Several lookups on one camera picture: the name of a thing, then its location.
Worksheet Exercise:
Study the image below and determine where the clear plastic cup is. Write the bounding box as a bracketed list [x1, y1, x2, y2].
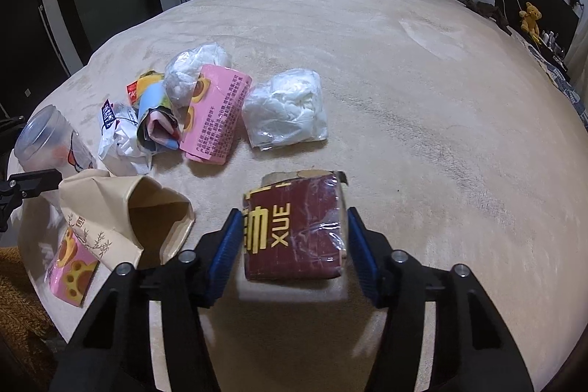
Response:
[14, 104, 97, 178]

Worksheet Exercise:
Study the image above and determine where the small pink paw wrapper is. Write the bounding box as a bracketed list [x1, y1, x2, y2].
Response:
[46, 227, 98, 308]

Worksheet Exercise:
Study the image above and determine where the white blue wrapper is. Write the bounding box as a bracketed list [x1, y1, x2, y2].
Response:
[98, 100, 151, 176]

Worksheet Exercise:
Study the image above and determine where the beige paper bag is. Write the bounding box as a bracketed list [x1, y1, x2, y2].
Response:
[59, 169, 196, 270]

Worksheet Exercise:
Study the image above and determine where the colourful snack wrapper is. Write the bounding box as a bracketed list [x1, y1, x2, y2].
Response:
[126, 71, 180, 154]

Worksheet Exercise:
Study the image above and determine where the white plastic bag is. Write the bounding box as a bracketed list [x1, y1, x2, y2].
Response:
[164, 43, 232, 108]

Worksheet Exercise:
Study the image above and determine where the pink printed wrapper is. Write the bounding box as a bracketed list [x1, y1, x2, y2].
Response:
[179, 64, 252, 165]

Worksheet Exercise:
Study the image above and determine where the dark red XUE box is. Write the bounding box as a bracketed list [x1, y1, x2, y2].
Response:
[242, 170, 347, 283]

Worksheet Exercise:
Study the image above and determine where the clear bag of white tissue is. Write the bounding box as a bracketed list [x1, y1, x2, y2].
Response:
[241, 69, 328, 150]

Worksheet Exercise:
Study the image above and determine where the brown fuzzy floor rug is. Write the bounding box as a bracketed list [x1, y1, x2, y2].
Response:
[1, 247, 56, 378]

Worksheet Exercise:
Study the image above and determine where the beige plush bed blanket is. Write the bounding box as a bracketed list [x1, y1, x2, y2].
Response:
[47, 0, 587, 389]

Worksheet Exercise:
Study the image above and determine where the blue white patterned cloth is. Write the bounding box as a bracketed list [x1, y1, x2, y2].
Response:
[527, 45, 588, 129]

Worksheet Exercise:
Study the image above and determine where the dark brown cloth on bed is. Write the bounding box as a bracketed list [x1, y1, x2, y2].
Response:
[465, 0, 511, 36]

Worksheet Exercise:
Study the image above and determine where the yellow teddy bear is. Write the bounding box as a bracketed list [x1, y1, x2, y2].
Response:
[519, 2, 542, 43]

